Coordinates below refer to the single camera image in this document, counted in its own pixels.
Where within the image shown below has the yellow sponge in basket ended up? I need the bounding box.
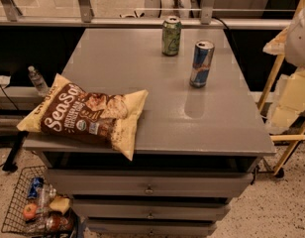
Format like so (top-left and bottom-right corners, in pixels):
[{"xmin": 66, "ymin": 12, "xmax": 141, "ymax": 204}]
[{"xmin": 50, "ymin": 196, "xmax": 70, "ymax": 215}]

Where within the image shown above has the clear plastic water bottle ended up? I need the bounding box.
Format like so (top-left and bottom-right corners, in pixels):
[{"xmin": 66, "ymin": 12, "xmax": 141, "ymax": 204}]
[{"xmin": 28, "ymin": 65, "xmax": 49, "ymax": 97}]

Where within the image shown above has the blue can in basket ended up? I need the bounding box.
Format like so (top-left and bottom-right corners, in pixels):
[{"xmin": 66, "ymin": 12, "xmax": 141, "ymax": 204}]
[{"xmin": 27, "ymin": 177, "xmax": 44, "ymax": 199}]

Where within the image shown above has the clear bottle in basket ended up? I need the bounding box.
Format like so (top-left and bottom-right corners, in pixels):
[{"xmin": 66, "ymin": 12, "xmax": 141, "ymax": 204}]
[{"xmin": 37, "ymin": 185, "xmax": 56, "ymax": 213}]

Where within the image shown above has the red bottle in basket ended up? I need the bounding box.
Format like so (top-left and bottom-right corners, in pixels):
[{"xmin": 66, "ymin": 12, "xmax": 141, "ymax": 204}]
[{"xmin": 46, "ymin": 214, "xmax": 74, "ymax": 232}]

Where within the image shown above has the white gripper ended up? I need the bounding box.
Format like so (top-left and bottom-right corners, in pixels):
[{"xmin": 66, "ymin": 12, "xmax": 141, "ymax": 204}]
[{"xmin": 262, "ymin": 30, "xmax": 305, "ymax": 133}]

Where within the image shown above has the brown sea salt chip bag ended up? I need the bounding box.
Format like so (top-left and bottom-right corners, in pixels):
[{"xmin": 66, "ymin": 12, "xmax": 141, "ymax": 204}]
[{"xmin": 17, "ymin": 74, "xmax": 148, "ymax": 160}]

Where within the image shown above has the grey drawer cabinet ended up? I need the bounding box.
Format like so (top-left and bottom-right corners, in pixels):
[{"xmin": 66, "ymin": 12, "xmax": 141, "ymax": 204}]
[{"xmin": 25, "ymin": 29, "xmax": 275, "ymax": 237}]

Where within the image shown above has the red apple in basket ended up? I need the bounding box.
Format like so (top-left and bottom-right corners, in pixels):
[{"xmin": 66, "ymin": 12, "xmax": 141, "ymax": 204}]
[{"xmin": 23, "ymin": 203, "xmax": 38, "ymax": 220}]

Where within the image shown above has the black wire basket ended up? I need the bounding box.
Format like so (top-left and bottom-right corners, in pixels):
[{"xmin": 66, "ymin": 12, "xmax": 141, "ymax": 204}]
[{"xmin": 1, "ymin": 165, "xmax": 78, "ymax": 236}]

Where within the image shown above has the blue silver redbull can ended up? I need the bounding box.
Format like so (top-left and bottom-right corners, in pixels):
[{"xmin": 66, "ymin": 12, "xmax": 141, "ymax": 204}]
[{"xmin": 190, "ymin": 40, "xmax": 215, "ymax": 88}]

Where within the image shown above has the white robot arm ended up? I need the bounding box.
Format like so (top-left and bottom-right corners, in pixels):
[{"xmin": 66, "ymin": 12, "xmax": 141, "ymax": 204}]
[{"xmin": 262, "ymin": 7, "xmax": 305, "ymax": 134}]

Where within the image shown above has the yellow wooden frame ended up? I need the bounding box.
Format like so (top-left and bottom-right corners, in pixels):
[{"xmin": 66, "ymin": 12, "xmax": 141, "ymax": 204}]
[{"xmin": 257, "ymin": 0, "xmax": 305, "ymax": 178}]

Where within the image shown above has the green soda can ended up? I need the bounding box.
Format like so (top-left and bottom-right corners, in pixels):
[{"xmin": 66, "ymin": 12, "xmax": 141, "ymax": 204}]
[{"xmin": 161, "ymin": 16, "xmax": 181, "ymax": 56}]

